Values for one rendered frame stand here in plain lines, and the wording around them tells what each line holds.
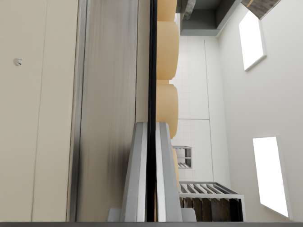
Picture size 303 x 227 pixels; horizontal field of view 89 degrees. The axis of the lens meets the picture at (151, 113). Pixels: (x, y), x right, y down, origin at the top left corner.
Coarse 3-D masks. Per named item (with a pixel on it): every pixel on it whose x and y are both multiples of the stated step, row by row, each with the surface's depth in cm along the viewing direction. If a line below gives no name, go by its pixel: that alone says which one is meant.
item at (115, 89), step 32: (96, 0) 14; (128, 0) 14; (96, 32) 14; (128, 32) 14; (96, 64) 14; (128, 64) 14; (96, 96) 14; (128, 96) 14; (96, 128) 14; (128, 128) 14; (96, 160) 13; (128, 160) 13; (96, 192) 13
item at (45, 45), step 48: (0, 0) 13; (48, 0) 14; (0, 48) 13; (48, 48) 13; (0, 96) 13; (48, 96) 13; (0, 144) 12; (48, 144) 13; (0, 192) 12; (48, 192) 12
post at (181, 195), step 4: (180, 196) 152; (184, 196) 152; (188, 196) 152; (192, 196) 152; (196, 196) 152; (200, 196) 152; (204, 196) 152; (208, 196) 152; (212, 196) 152; (216, 196) 152; (220, 196) 152; (224, 196) 152; (228, 196) 152; (232, 196) 152; (236, 196) 152; (240, 196) 152
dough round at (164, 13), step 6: (162, 0) 13; (168, 0) 13; (174, 0) 13; (162, 6) 14; (168, 6) 14; (174, 6) 14; (162, 12) 14; (168, 12) 14; (174, 12) 14; (162, 18) 15; (168, 18) 15
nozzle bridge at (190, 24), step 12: (180, 0) 65; (192, 0) 53; (204, 0) 59; (216, 0) 59; (228, 0) 53; (240, 0) 49; (180, 12) 68; (192, 12) 64; (204, 12) 64; (216, 12) 63; (228, 12) 54; (180, 24) 67; (192, 24) 63; (204, 24) 63; (216, 24) 63
